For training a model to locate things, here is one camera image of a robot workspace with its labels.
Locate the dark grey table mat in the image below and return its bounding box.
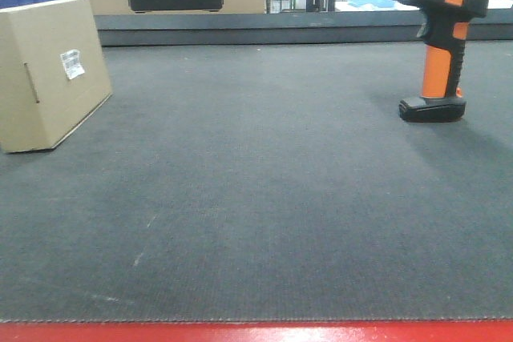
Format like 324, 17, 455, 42
1, 41, 512, 321

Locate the grey raised table ledge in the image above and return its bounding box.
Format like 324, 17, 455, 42
93, 9, 513, 47

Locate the light blue tray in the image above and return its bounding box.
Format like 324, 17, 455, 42
347, 0, 396, 11

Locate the white barcode label sticker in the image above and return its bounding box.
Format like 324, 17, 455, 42
60, 49, 85, 80

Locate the orange black barcode scanner gun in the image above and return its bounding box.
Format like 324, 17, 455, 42
398, 0, 489, 123

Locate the small brown cardboard package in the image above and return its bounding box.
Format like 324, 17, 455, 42
1, 0, 112, 153

